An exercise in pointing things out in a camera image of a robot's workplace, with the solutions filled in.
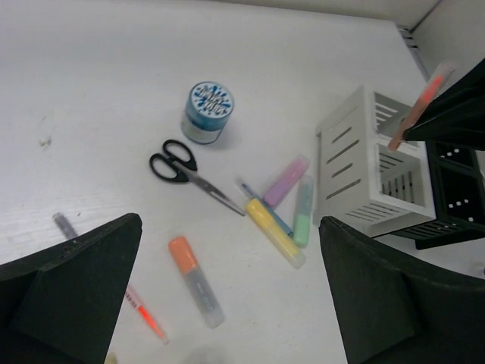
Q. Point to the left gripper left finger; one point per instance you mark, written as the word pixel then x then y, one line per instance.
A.
pixel 61 304

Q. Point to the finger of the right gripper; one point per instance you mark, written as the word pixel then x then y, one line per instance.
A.
pixel 456 116

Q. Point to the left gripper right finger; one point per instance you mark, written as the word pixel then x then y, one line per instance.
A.
pixel 394 308

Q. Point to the grey purple pen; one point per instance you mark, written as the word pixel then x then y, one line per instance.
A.
pixel 64 226

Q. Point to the orange neon pen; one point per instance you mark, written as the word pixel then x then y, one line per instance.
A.
pixel 135 301

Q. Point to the blue pen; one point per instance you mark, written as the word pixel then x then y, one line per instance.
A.
pixel 251 194

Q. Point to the black slotted pen holder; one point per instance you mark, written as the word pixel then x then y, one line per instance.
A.
pixel 458 195

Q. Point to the white slotted pen holder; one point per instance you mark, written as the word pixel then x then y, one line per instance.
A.
pixel 360 181

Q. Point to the green highlighter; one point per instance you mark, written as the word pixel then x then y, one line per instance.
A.
pixel 302 216

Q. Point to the orange capped glue stick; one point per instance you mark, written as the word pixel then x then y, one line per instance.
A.
pixel 204 297

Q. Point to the yellow highlighter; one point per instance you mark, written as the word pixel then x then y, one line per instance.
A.
pixel 276 235

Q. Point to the purple highlighter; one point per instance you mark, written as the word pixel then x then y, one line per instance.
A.
pixel 285 181

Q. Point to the blue lidded jar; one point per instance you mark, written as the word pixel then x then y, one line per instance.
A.
pixel 208 109

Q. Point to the black handled scissors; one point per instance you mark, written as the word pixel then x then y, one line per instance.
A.
pixel 186 171

